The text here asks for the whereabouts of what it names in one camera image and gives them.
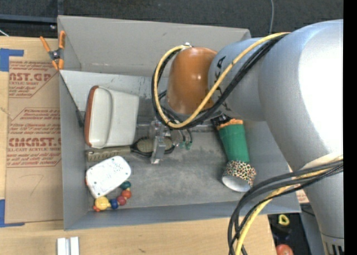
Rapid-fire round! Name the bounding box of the grey metal bin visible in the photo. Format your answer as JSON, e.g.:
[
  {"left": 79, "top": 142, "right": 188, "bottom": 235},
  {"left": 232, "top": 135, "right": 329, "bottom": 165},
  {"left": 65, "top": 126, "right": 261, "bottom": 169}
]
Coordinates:
[{"left": 57, "top": 15, "right": 302, "bottom": 231}]

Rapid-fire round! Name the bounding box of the colourful bead ring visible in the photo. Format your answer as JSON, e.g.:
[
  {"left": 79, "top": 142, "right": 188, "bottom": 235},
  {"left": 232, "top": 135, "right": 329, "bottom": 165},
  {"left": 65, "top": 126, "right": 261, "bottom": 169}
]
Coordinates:
[{"left": 92, "top": 180, "right": 133, "bottom": 213}]

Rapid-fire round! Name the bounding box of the green cup with orange top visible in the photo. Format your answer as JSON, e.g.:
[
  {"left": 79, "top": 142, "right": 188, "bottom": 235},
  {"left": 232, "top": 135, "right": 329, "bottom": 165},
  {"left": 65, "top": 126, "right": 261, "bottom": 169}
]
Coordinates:
[{"left": 216, "top": 118, "right": 250, "bottom": 163}]

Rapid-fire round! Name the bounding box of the olive handled dark brush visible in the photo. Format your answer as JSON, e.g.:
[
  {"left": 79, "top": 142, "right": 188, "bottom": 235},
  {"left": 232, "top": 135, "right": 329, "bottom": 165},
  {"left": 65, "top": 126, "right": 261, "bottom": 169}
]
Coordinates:
[{"left": 85, "top": 136, "right": 175, "bottom": 163}]

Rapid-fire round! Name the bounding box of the white plastic device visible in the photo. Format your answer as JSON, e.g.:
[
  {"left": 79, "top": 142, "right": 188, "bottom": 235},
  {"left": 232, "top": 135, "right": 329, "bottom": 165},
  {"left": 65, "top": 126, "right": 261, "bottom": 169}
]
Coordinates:
[{"left": 85, "top": 155, "right": 132, "bottom": 199}]

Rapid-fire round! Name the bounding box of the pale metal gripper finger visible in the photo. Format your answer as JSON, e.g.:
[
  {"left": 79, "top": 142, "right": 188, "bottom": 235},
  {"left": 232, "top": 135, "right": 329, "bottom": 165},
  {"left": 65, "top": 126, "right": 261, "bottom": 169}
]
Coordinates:
[
  {"left": 150, "top": 136, "right": 166, "bottom": 165},
  {"left": 150, "top": 119, "right": 162, "bottom": 139}
]

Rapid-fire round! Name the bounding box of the brown cardboard board, red print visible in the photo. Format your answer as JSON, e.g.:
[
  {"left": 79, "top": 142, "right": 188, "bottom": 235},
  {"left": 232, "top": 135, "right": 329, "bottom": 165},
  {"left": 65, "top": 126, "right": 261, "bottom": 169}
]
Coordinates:
[{"left": 0, "top": 36, "right": 65, "bottom": 224}]

